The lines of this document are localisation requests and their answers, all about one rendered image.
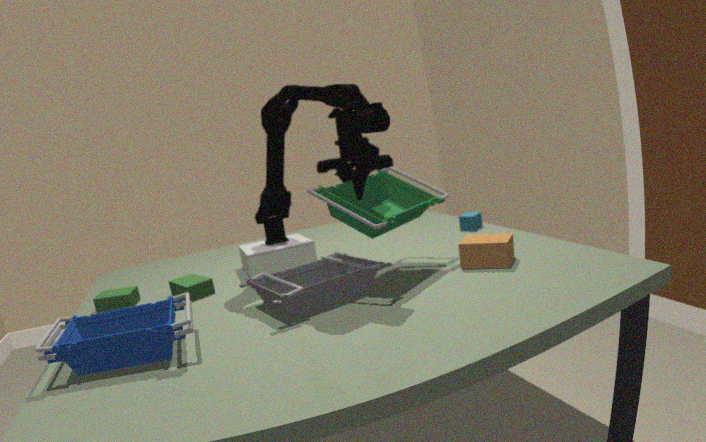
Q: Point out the small teal block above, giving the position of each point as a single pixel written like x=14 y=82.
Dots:
x=470 y=221

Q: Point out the green block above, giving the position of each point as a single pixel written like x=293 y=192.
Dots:
x=196 y=285
x=115 y=299

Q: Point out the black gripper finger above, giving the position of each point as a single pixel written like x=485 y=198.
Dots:
x=359 y=179
x=345 y=176

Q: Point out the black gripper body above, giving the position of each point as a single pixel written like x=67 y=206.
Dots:
x=351 y=149

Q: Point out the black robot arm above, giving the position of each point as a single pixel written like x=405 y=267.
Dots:
x=275 y=200

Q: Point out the orange-brown rectangular block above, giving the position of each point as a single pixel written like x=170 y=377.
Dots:
x=486 y=251

